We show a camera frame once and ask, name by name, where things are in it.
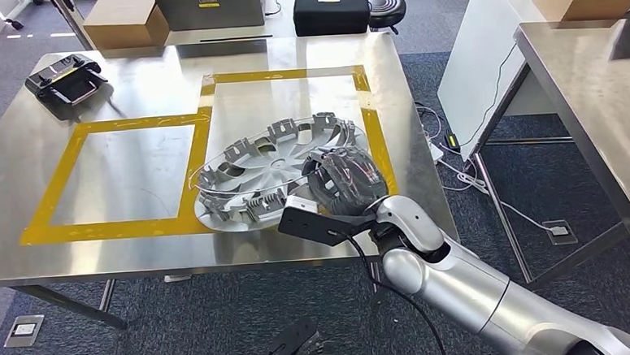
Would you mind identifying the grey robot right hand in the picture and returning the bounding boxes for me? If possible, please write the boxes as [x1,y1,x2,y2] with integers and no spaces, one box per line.
[300,144,391,219]

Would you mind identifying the black carrying case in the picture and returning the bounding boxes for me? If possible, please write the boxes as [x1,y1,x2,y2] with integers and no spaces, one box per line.
[292,0,371,39]

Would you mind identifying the stainless steel workbench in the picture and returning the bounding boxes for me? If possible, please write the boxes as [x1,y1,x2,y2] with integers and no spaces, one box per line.
[0,28,463,336]
[466,16,630,290]

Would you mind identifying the black remote controller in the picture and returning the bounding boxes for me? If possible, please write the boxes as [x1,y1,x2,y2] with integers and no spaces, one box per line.
[22,51,110,109]

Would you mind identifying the white wheeled stand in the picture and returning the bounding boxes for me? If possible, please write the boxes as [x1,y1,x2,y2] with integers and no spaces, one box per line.
[3,0,49,32]

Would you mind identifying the white floor cables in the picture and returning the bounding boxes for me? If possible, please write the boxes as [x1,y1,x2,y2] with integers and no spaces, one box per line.
[413,96,562,242]

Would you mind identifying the yellow tape double frame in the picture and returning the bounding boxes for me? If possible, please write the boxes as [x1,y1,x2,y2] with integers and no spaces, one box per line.
[12,63,402,247]

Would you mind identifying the grey plastic wheel hubcap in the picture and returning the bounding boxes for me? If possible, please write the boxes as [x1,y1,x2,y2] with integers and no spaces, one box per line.
[185,110,376,237]

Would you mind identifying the white power strip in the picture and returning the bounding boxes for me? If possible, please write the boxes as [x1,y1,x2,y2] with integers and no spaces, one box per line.
[426,139,446,163]

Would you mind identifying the white partition panel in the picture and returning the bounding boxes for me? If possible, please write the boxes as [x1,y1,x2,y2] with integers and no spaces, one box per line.
[432,0,561,162]

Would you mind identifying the grey metal stand leg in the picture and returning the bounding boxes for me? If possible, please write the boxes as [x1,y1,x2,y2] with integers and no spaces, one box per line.
[50,0,97,54]

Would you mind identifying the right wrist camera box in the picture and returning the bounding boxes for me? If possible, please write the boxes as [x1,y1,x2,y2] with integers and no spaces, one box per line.
[276,190,379,249]

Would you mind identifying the black round stool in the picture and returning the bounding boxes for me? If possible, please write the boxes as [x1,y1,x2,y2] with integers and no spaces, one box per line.
[366,0,409,37]

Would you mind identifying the black camera cable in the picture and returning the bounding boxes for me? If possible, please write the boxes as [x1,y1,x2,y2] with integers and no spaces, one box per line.
[339,228,450,355]

